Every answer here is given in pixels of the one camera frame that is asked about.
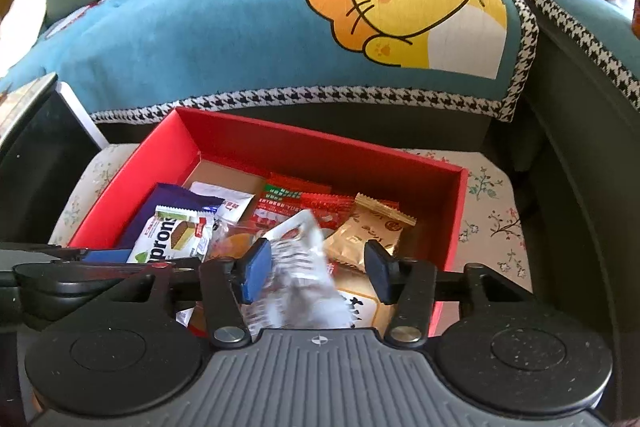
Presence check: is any dark sofa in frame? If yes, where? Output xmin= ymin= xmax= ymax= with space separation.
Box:
xmin=0 ymin=0 xmax=640 ymax=408

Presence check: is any white plastic bag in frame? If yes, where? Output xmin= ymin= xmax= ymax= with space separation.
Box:
xmin=0 ymin=0 xmax=51 ymax=72

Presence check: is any red cardboard box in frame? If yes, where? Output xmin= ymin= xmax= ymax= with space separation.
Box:
xmin=67 ymin=107 xmax=470 ymax=338

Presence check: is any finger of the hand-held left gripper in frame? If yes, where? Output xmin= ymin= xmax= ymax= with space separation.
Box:
xmin=15 ymin=258 xmax=201 ymax=295
xmin=0 ymin=243 xmax=132 ymax=264

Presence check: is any golden snack packet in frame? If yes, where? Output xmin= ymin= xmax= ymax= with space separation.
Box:
xmin=324 ymin=193 xmax=417 ymax=275

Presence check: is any red packet with crown print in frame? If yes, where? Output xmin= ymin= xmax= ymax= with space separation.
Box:
xmin=250 ymin=173 xmax=333 ymax=233

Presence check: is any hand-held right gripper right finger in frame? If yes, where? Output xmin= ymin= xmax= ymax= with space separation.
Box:
xmin=365 ymin=240 xmax=532 ymax=348

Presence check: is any large white snack packet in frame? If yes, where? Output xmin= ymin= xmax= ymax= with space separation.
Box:
xmin=247 ymin=209 xmax=356 ymax=333

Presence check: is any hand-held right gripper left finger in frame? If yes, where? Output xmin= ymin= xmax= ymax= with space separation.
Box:
xmin=125 ymin=238 xmax=273 ymax=348

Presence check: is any clear packet with white label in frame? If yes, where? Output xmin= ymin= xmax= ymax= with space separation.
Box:
xmin=189 ymin=181 xmax=255 ymax=224

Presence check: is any green white wafer packet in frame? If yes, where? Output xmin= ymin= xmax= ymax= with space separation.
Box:
xmin=126 ymin=205 xmax=216 ymax=265

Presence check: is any blue lion print sofa cover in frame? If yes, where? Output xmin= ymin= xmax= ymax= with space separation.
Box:
xmin=0 ymin=0 xmax=541 ymax=128

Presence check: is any small orange snack packet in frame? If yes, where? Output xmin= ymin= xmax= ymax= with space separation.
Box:
xmin=207 ymin=224 xmax=266 ymax=263

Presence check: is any blue houndstooth edged sofa cover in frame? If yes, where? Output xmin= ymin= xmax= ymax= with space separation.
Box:
xmin=442 ymin=0 xmax=640 ymax=112

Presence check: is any red puffed snack bag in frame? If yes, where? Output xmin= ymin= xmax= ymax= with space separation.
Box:
xmin=300 ymin=192 xmax=357 ymax=233

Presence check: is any purple snack packet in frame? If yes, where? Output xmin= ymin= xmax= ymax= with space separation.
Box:
xmin=120 ymin=183 xmax=223 ymax=253

